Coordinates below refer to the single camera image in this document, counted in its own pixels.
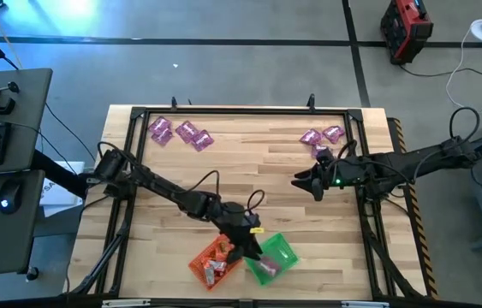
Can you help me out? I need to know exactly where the black metal table frame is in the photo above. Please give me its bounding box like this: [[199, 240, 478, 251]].
[[67, 93, 428, 300]]

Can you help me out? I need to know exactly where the orange plastic slotted basket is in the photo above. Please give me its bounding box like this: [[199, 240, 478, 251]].
[[187, 233, 244, 292]]

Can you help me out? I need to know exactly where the yellow black hazard strip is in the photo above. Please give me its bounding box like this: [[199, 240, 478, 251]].
[[388, 117, 439, 300]]

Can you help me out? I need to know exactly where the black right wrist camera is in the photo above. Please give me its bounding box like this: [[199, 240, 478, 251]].
[[315, 147, 336, 167]]

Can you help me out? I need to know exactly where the grey metal bracket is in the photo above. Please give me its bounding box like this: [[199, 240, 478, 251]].
[[341, 299, 390, 308], [101, 298, 152, 308]]

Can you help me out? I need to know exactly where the black computer mouse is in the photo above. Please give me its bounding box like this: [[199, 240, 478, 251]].
[[0, 178, 24, 216]]

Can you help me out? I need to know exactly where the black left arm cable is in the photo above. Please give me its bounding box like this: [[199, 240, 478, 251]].
[[182, 169, 266, 214]]

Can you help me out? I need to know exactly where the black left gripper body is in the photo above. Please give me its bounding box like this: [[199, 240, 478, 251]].
[[217, 209, 263, 252]]

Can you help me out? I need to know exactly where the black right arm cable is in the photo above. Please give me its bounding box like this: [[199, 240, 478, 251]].
[[411, 106, 482, 185]]

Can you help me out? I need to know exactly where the red and black case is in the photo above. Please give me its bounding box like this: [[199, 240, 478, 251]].
[[379, 0, 435, 66]]

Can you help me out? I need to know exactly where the white cardboard box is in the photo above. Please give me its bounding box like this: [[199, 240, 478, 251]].
[[39, 160, 86, 218]]

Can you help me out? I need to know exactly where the white floor cable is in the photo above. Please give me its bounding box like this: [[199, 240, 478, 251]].
[[444, 25, 482, 113]]

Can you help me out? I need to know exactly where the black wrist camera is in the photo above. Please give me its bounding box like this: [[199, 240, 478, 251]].
[[315, 147, 336, 167], [240, 211, 264, 230]]

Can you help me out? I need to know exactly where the yellow cord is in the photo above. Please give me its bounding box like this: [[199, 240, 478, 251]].
[[0, 0, 21, 70]]

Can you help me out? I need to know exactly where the purple Skittles candy pack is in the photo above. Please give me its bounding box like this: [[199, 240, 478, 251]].
[[311, 143, 335, 160], [147, 115, 173, 136], [151, 129, 175, 147], [322, 125, 347, 145], [299, 127, 324, 146], [190, 129, 216, 153], [175, 120, 201, 145], [256, 256, 283, 277]]

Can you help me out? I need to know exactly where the green plastic slotted basket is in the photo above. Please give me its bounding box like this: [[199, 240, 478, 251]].
[[243, 232, 301, 287]]

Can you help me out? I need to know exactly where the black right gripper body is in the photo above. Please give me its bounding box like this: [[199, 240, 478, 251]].
[[319, 160, 347, 193]]

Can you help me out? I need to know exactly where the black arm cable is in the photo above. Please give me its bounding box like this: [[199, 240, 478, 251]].
[[411, 106, 482, 185], [182, 169, 266, 214]]

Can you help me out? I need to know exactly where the black floor cable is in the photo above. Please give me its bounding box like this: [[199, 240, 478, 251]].
[[398, 62, 482, 96]]

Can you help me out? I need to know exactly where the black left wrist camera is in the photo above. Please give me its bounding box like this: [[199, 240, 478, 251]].
[[240, 211, 264, 230]]

